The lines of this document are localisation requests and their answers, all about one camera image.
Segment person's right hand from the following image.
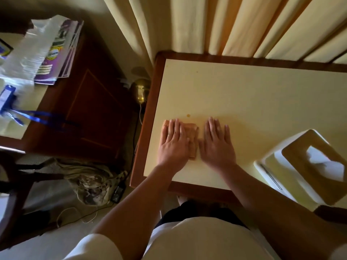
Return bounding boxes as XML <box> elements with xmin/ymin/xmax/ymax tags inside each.
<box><xmin>199</xmin><ymin>117</ymin><xmax>238</xmax><ymax>173</ymax></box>

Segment person's left hand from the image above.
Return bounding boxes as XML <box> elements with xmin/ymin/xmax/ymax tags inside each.
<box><xmin>157</xmin><ymin>119</ymin><xmax>200</xmax><ymax>174</ymax></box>

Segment light brown cloth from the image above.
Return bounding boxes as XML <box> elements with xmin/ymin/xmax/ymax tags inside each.
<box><xmin>162</xmin><ymin>120</ymin><xmax>200</xmax><ymax>161</ymax></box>

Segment person's right forearm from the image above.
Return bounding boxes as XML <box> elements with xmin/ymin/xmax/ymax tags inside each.
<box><xmin>217</xmin><ymin>164</ymin><xmax>347</xmax><ymax>257</ymax></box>

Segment person's left forearm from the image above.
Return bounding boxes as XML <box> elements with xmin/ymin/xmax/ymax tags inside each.
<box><xmin>91</xmin><ymin>164</ymin><xmax>181</xmax><ymax>241</ymax></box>

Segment cream table with wooden rim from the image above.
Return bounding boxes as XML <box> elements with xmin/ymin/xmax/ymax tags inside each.
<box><xmin>130</xmin><ymin>50</ymin><xmax>347</xmax><ymax>217</ymax></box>

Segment brass lamp base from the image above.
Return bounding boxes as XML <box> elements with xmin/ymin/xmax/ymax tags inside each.
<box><xmin>130</xmin><ymin>78</ymin><xmax>151</xmax><ymax>105</ymax></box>

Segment black shorts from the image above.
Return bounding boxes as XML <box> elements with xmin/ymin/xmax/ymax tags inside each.
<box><xmin>155</xmin><ymin>199</ymin><xmax>248</xmax><ymax>230</ymax></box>

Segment white tissue box wooden lid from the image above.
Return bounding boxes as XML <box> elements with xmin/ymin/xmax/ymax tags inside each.
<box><xmin>253</xmin><ymin>129</ymin><xmax>347</xmax><ymax>212</ymax></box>

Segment dark wooden cabinet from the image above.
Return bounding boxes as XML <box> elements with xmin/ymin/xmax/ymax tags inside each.
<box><xmin>0</xmin><ymin>13</ymin><xmax>137</xmax><ymax>167</ymax></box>

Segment black power adapter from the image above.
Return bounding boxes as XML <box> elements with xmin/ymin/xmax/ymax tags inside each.
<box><xmin>111</xmin><ymin>185</ymin><xmax>126</xmax><ymax>204</ymax></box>

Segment white shirt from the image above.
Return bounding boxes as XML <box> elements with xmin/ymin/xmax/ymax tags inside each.
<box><xmin>64</xmin><ymin>216</ymin><xmax>347</xmax><ymax>260</ymax></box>

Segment beige patterned bag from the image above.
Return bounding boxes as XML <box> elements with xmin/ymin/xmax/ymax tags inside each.
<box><xmin>53</xmin><ymin>157</ymin><xmax>128</xmax><ymax>207</ymax></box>

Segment white tissue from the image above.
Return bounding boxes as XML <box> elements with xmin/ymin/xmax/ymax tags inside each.
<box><xmin>306</xmin><ymin>146</ymin><xmax>345</xmax><ymax>174</ymax></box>

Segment cream pleated curtain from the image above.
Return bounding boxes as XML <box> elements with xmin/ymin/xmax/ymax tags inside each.
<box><xmin>102</xmin><ymin>0</ymin><xmax>347</xmax><ymax>79</ymax></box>

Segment purple printed leaflets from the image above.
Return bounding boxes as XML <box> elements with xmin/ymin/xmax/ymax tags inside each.
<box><xmin>34</xmin><ymin>19</ymin><xmax>84</xmax><ymax>86</ymax></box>

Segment clear plastic bag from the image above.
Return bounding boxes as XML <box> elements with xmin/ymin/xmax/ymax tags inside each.
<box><xmin>0</xmin><ymin>15</ymin><xmax>68</xmax><ymax>87</ymax></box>

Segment dark wooden chair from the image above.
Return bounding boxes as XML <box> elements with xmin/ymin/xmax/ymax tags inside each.
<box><xmin>0</xmin><ymin>145</ymin><xmax>71</xmax><ymax>251</ymax></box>

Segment blue card holder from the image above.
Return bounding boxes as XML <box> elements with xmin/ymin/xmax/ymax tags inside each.
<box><xmin>0</xmin><ymin>84</ymin><xmax>17</xmax><ymax>112</ymax></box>

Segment white cable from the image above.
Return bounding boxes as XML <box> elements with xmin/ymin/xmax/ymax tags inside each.
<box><xmin>55</xmin><ymin>198</ymin><xmax>114</xmax><ymax>228</ymax></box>

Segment blue lanyard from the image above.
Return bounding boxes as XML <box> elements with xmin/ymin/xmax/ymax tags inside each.
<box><xmin>5</xmin><ymin>108</ymin><xmax>80</xmax><ymax>129</ymax></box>

